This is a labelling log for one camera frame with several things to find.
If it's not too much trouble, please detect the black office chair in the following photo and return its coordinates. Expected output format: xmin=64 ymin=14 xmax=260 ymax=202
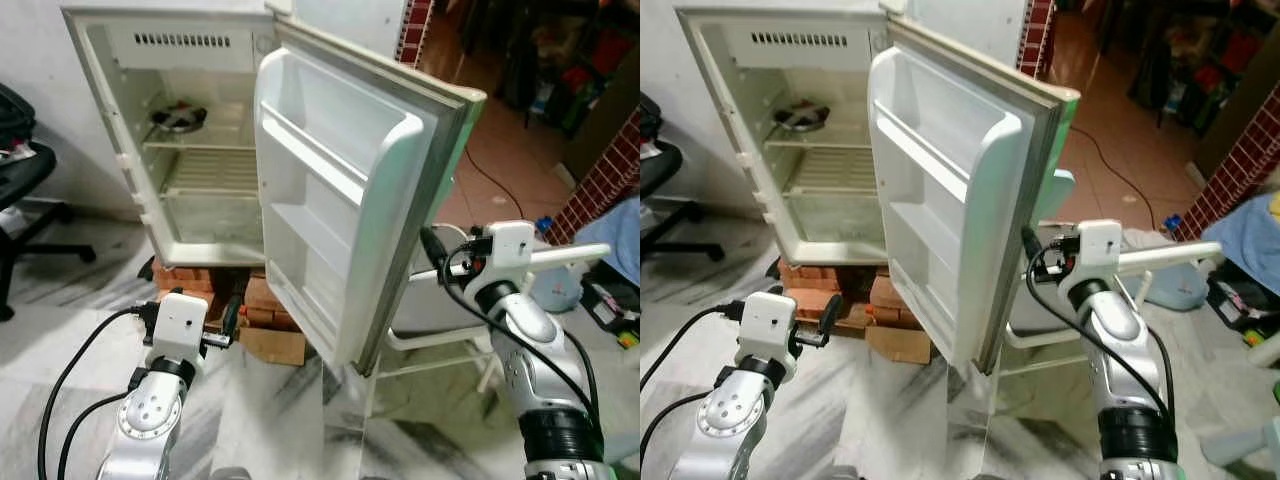
xmin=0 ymin=85 xmax=98 ymax=323
xmin=640 ymin=95 xmax=726 ymax=263

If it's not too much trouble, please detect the pale blue round container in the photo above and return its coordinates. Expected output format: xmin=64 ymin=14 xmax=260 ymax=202
xmin=1140 ymin=262 xmax=1208 ymax=311
xmin=528 ymin=265 xmax=583 ymax=314

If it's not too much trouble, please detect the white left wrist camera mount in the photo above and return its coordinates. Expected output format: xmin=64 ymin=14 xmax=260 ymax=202
xmin=148 ymin=290 xmax=209 ymax=363
xmin=738 ymin=290 xmax=798 ymax=363

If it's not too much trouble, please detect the black yellow tool case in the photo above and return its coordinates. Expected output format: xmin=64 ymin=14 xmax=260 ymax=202
xmin=1205 ymin=272 xmax=1280 ymax=346
xmin=582 ymin=280 xmax=641 ymax=351

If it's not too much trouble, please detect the blue towel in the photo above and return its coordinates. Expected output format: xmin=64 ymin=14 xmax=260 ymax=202
xmin=1200 ymin=195 xmax=1280 ymax=296
xmin=598 ymin=195 xmax=641 ymax=286

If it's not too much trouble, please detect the clear fridge shelf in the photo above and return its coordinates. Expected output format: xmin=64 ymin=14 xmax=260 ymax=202
xmin=765 ymin=128 xmax=873 ymax=151
xmin=143 ymin=128 xmax=259 ymax=153

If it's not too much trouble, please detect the white wire fridge shelf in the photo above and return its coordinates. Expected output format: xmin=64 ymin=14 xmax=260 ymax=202
xmin=783 ymin=150 xmax=881 ymax=196
xmin=160 ymin=150 xmax=263 ymax=198

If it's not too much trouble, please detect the white fridge body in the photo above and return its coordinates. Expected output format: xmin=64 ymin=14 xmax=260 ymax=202
xmin=60 ymin=5 xmax=291 ymax=271
xmin=675 ymin=5 xmax=901 ymax=269

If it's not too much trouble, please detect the white fridge door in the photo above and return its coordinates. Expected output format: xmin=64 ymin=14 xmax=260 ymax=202
xmin=253 ymin=18 xmax=488 ymax=378
xmin=868 ymin=18 xmax=1083 ymax=376

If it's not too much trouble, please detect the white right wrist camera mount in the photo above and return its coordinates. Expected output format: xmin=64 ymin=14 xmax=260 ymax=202
xmin=483 ymin=221 xmax=536 ymax=293
xmin=1075 ymin=219 xmax=1123 ymax=291

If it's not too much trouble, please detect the wide red tiled pillar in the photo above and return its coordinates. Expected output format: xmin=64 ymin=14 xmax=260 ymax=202
xmin=543 ymin=105 xmax=641 ymax=246
xmin=1170 ymin=105 xmax=1280 ymax=241

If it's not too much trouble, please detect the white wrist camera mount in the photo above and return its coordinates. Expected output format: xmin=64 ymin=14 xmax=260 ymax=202
xmin=1075 ymin=219 xmax=1123 ymax=291
xmin=738 ymin=290 xmax=798 ymax=363
xmin=483 ymin=221 xmax=536 ymax=293
xmin=148 ymin=290 xmax=209 ymax=363

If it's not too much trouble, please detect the long black left arm cable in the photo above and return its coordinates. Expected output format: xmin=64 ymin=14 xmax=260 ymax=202
xmin=37 ymin=305 xmax=151 ymax=480
xmin=640 ymin=303 xmax=746 ymax=396

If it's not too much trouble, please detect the narrow red tiled pillar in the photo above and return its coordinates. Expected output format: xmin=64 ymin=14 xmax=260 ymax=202
xmin=1015 ymin=0 xmax=1056 ymax=79
xmin=395 ymin=0 xmax=434 ymax=66

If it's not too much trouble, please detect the brown cardboard sheet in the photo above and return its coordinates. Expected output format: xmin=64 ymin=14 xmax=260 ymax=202
xmin=865 ymin=325 xmax=933 ymax=365
xmin=238 ymin=325 xmax=307 ymax=367

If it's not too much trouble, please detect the light blue plastic furniture leg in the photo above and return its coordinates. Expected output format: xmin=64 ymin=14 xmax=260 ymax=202
xmin=1200 ymin=422 xmax=1280 ymax=471

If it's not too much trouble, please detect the short black left arm cable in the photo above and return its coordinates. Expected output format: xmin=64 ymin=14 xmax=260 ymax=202
xmin=57 ymin=390 xmax=131 ymax=480
xmin=640 ymin=390 xmax=726 ymax=480

